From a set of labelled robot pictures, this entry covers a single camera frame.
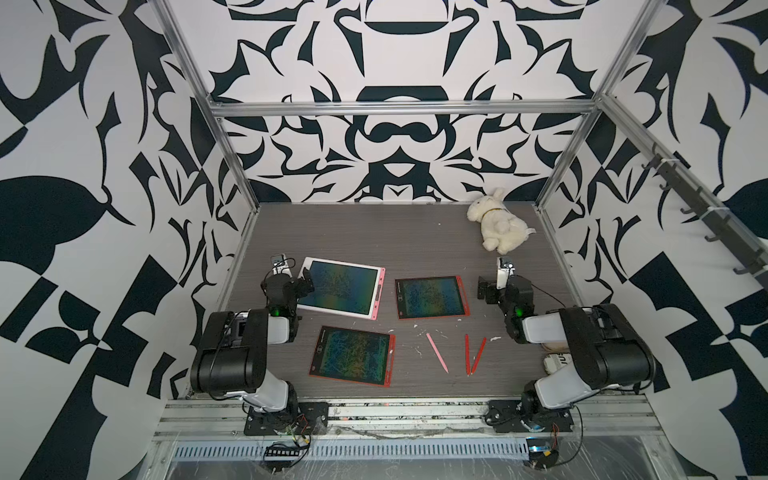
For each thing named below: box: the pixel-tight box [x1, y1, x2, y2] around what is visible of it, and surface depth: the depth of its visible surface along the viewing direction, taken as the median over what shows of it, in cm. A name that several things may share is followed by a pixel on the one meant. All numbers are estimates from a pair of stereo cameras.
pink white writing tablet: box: [296, 257, 386, 321], surface depth 98 cm
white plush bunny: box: [466, 188, 537, 254], surface depth 107 cm
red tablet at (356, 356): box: [308, 326, 396, 388], surface depth 86 cm
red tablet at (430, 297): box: [395, 276, 471, 320], surface depth 96 cm
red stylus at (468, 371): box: [465, 334, 471, 377], surface depth 87 cm
